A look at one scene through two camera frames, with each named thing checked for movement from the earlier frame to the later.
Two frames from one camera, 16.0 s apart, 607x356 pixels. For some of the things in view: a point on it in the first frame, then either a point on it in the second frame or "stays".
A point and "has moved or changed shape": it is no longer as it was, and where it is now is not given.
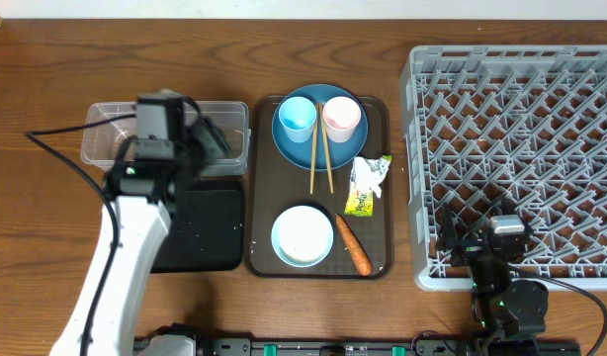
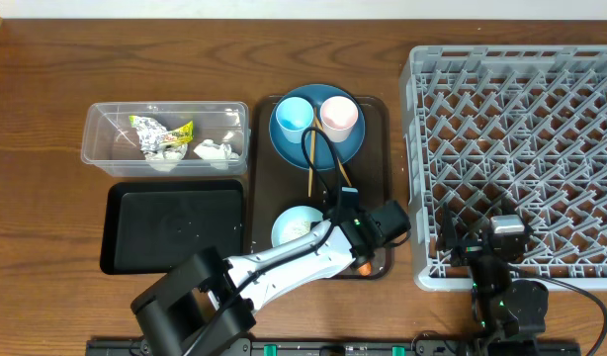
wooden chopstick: [326, 147] to [338, 158]
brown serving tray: [362, 245] stays
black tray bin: [207, 231] stays
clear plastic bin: [101, 144] stays
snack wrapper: [365, 181] has moved or changed shape
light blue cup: [298, 116] stays
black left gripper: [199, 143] to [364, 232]
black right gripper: [448, 239] stays
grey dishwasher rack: [537, 125] stays
